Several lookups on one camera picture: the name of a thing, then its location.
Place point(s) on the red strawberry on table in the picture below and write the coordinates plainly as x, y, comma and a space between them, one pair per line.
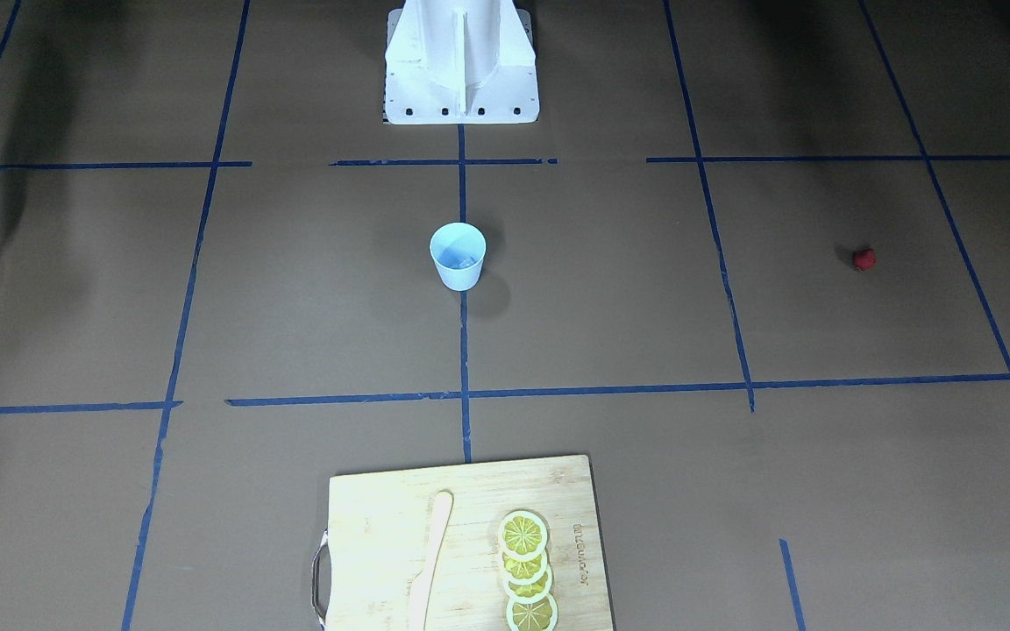
864, 259

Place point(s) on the wooden cutting board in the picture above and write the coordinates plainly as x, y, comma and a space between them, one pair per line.
375, 540

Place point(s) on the lemon slice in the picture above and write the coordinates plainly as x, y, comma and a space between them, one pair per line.
532, 615
522, 535
539, 589
524, 572

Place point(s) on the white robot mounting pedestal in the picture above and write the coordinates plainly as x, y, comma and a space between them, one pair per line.
460, 62

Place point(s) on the light blue cup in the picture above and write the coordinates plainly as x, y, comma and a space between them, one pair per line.
458, 251

